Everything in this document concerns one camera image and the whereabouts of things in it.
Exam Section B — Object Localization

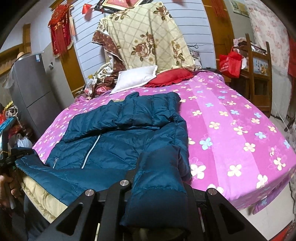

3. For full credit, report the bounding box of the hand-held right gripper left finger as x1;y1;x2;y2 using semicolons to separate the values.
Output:
50;179;139;241

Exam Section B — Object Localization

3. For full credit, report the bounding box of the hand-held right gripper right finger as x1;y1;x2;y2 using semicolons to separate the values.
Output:
184;183;257;241

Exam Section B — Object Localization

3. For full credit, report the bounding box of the teal puffer jacket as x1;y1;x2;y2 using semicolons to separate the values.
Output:
15;91;192;232

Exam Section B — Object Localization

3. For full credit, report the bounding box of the person's left hand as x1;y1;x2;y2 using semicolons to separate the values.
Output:
0;174;20;209

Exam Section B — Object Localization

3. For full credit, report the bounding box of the white plastic bag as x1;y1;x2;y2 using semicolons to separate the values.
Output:
17;134;33;149

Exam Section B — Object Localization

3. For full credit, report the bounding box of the beige quilted blanket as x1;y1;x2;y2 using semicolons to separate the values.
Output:
22;176;67;223

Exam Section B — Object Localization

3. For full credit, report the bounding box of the grey refrigerator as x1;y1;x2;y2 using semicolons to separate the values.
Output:
9;53;60;144

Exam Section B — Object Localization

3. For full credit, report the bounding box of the pink floral bed sheet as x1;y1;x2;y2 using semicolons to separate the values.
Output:
32;70;296;215

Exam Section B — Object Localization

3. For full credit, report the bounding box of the straw hat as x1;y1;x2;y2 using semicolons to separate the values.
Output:
15;51;31;61

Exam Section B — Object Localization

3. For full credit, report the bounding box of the clear plastic bag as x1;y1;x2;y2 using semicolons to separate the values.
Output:
84;77;97;95

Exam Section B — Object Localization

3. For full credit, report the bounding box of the white pillow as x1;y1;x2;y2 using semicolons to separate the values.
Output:
110;65;158;94

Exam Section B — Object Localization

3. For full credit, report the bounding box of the brown floral blanket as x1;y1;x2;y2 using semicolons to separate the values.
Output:
92;30;126;93

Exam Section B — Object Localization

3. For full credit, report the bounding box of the wooden chair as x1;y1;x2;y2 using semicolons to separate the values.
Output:
231;34;273;117

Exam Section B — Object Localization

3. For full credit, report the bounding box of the red ruffled pillow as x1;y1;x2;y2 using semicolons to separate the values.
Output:
144;69;195;88

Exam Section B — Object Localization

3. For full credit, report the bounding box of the red shopping bag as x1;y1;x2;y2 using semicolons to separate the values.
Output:
218;47;243;78

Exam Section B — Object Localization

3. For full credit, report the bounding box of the beige floral quilt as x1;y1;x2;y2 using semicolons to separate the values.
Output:
91;1;201;72

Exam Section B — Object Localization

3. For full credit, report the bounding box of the red paper pennant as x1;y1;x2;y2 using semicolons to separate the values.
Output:
84;3;95;19

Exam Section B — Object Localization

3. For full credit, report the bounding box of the floral curtain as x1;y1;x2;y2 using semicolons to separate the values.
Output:
245;0;296;121

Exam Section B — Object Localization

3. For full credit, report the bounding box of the framed picture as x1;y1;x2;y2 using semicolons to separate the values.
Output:
98;0;139;14

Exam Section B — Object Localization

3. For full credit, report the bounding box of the red tassel hanging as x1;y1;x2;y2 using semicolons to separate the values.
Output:
211;0;228;21

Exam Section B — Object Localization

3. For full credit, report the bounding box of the red knot wall hanging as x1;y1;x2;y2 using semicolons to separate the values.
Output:
48;4;74;57

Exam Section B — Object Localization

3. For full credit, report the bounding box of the wall calendar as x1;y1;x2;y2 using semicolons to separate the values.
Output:
231;0;250;18

